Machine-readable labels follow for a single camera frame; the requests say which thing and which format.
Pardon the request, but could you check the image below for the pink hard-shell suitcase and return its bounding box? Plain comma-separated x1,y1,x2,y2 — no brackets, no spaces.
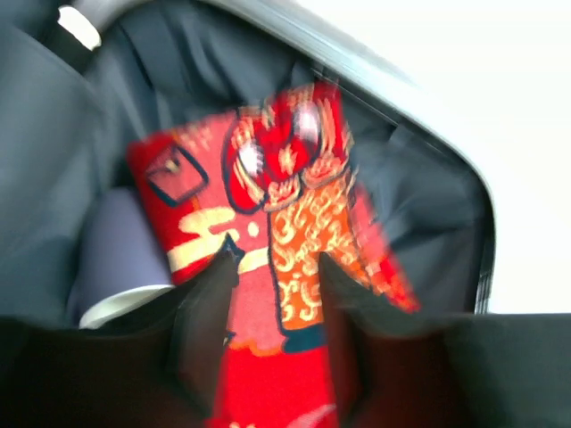
1,1,490,327

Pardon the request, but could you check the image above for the red patterned towel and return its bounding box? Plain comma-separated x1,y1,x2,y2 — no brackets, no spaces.
127,82,420,427

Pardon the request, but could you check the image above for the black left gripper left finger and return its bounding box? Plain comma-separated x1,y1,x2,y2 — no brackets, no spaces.
1,249,238,427

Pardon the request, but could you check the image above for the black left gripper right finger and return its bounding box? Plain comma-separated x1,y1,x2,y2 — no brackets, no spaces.
319,254,570,427

